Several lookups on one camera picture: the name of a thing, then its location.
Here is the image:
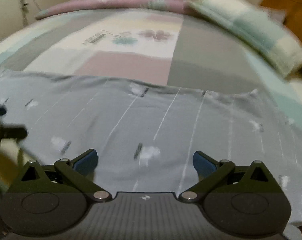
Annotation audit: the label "grey patterned pyjama trousers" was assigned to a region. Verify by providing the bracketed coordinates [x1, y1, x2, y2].
[0, 70, 302, 223]

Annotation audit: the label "checked pastel pillow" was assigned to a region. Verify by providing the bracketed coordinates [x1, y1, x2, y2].
[186, 0, 302, 78]

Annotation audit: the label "checked patchwork bed sheet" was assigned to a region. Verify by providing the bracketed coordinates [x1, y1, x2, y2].
[0, 7, 302, 240]

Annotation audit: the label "hanging wall cables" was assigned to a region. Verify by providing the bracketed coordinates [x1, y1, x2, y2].
[0, 0, 41, 27]

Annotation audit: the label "purple floral rolled quilt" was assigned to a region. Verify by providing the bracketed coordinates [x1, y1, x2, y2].
[35, 0, 196, 20]

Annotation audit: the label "wooden headboard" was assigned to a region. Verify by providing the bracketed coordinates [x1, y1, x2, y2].
[259, 0, 302, 42]

